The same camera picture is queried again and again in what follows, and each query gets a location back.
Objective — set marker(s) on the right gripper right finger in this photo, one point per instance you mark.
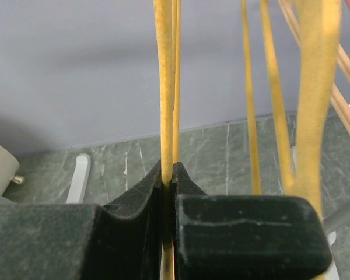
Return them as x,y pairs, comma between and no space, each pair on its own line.
245,236

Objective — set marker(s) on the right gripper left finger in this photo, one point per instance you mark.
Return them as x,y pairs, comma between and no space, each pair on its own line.
119,240

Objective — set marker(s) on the beige plastic hanger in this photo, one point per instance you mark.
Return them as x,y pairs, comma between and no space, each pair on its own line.
337,100

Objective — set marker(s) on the white clothes rack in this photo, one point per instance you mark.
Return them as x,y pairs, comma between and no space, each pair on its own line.
78,186

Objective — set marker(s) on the beige drum with orange face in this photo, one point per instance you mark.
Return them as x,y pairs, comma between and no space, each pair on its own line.
9,166

